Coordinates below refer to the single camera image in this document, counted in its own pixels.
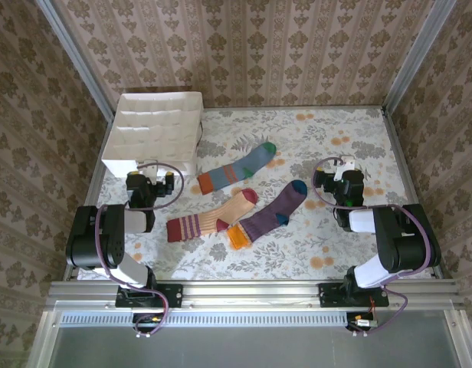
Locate white divided organizer box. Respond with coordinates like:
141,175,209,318
100,90,205,178

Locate beige sock with red toe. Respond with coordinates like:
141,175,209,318
166,187,259,243

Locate purple sock with blue toe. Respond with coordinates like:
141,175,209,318
226,179,309,252

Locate grey-blue sock with green toe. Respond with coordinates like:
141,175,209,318
196,141,278,195

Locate floral print tablecloth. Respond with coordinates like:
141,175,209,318
77,107,438,281

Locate grey metal panel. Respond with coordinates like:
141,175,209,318
27,309,472,368

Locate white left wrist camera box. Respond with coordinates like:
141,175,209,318
138,158,161,181

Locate aluminium left side rail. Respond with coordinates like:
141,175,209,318
63,110,114,283

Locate aluminium right side rail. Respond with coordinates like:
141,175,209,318
381,107,444,279

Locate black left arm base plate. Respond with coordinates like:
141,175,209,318
115,282,184,309

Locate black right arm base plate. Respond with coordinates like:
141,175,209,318
319,282,390,308

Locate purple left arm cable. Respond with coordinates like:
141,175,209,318
94,160,185,339

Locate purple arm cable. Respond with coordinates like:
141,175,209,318
94,160,185,339
312,156,442,339

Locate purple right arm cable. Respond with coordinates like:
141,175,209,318
312,156,442,339

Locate black cable junction bracket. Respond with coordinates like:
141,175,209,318
345,312,379,338
132,312,169,339

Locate aluminium left frame post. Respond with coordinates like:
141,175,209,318
34,0,116,116

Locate aluminium frame post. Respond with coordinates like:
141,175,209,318
34,0,116,116
381,0,459,114

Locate aluminium mounting rail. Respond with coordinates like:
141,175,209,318
48,279,465,311

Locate aluminium right frame post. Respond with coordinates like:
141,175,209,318
381,0,459,114

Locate grey slotted cable duct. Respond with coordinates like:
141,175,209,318
59,310,350,327

